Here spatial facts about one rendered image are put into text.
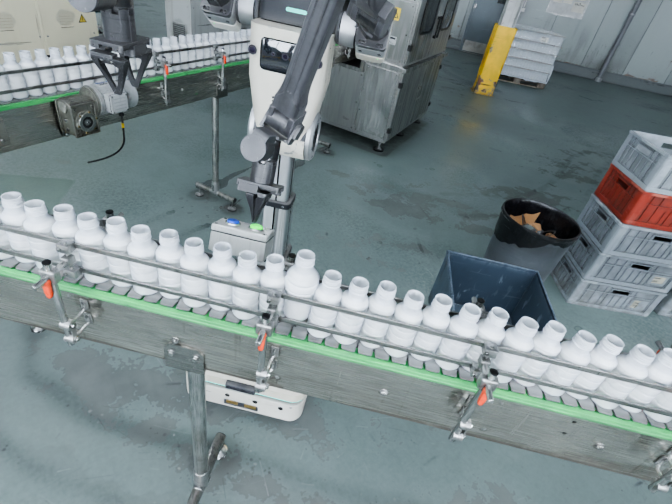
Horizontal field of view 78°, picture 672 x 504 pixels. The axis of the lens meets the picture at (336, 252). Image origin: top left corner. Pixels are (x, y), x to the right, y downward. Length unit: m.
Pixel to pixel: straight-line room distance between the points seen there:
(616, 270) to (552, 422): 2.24
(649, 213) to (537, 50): 7.46
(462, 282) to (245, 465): 1.11
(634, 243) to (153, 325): 2.79
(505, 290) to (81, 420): 1.73
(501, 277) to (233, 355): 0.94
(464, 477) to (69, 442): 1.60
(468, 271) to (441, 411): 0.60
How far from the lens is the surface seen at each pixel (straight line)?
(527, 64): 10.21
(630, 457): 1.24
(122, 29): 0.96
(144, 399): 2.08
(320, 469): 1.90
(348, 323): 0.89
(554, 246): 2.58
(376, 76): 4.44
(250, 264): 0.86
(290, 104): 0.94
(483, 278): 1.52
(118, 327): 1.12
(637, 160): 3.07
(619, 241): 3.09
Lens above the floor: 1.70
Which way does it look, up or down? 36 degrees down
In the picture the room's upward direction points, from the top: 12 degrees clockwise
